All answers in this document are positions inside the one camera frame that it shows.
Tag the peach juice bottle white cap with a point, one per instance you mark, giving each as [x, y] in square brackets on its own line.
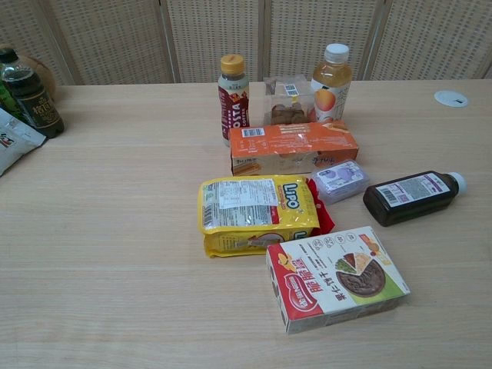
[330, 92]

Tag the silver white snack bag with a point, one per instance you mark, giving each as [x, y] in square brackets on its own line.
[15, 142]

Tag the dark tea bottle black cap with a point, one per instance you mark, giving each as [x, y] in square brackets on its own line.
[35, 105]

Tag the dark brown bottle white cap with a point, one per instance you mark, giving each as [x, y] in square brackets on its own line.
[407, 200]

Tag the small purple plastic case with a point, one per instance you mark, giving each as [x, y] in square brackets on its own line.
[340, 181]

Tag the woven rattan screen panel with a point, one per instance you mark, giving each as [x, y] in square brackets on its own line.
[115, 38]
[307, 23]
[19, 23]
[434, 34]
[215, 27]

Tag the orange cracker box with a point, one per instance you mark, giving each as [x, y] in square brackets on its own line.
[294, 143]

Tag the clear plastic cookie box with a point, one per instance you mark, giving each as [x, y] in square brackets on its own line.
[285, 103]

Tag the green drink bottle green cap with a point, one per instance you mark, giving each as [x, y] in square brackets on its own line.
[5, 103]

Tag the red white snack packet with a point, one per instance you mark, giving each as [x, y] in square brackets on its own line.
[338, 282]

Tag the yellow snack bag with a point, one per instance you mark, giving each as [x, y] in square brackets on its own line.
[246, 207]

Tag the Costa coffee bottle yellow cap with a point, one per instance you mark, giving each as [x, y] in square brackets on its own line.
[232, 109]

